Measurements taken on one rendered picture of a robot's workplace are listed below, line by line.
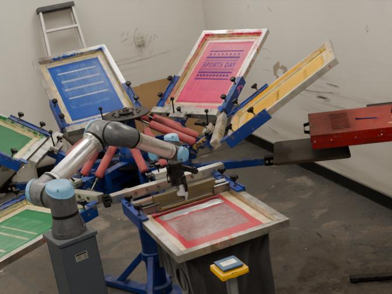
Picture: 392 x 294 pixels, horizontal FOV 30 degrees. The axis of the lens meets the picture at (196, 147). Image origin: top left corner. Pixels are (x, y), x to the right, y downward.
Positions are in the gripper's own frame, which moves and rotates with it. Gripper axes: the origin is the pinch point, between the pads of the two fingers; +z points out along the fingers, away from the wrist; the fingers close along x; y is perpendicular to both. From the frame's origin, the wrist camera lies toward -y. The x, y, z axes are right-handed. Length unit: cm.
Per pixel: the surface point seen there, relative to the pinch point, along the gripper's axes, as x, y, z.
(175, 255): 58, 29, 2
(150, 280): -68, 10, 77
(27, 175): -377, 34, 84
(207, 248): 60, 14, 3
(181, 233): 31.0, 15.7, 5.3
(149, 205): -1.9, 19.7, -0.3
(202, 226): 31.4, 4.4, 5.3
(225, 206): 16.9, -15.1, 5.3
